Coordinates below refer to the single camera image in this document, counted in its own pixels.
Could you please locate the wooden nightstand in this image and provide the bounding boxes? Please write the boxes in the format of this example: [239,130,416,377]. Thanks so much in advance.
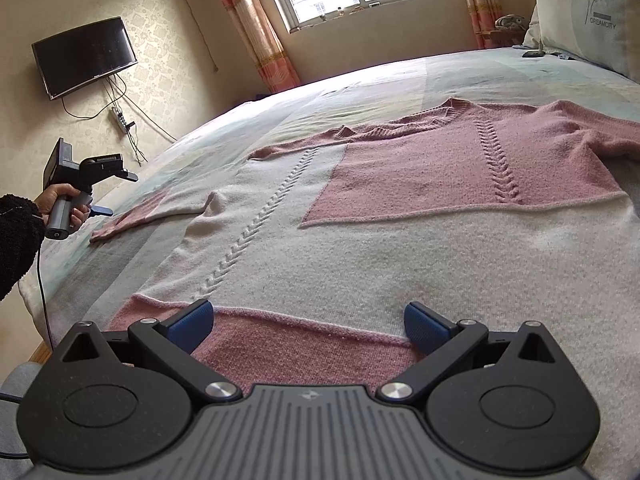
[475,27,526,50]

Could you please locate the striped pink curtain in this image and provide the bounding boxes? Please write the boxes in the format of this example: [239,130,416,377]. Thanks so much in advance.
[452,0,503,51]
[202,0,302,95]

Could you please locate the person's grey trouser leg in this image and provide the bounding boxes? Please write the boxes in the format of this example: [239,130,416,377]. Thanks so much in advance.
[0,362,46,480]

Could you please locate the large printed pillow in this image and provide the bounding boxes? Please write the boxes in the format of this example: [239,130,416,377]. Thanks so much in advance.
[530,0,640,83]

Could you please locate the pink and white sweater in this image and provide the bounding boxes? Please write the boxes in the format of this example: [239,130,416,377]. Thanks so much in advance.
[90,97,640,396]

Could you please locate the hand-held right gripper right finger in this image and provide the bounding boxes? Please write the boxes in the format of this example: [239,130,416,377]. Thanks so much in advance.
[376,302,558,403]

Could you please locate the wall television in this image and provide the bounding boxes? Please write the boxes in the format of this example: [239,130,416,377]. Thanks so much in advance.
[31,16,139,101]

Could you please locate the person's left hand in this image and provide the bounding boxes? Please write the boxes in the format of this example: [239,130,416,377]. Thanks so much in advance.
[37,183,93,231]

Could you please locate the bed with patchwork sheet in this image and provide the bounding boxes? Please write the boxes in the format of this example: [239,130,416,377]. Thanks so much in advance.
[17,42,640,480]

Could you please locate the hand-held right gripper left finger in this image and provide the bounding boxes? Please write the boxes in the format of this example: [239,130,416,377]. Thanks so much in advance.
[60,299,242,404]

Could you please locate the black wall cables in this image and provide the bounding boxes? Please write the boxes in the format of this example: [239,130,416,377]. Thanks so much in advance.
[62,72,176,163]

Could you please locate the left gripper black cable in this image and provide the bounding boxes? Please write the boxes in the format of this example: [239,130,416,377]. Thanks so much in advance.
[0,247,57,461]

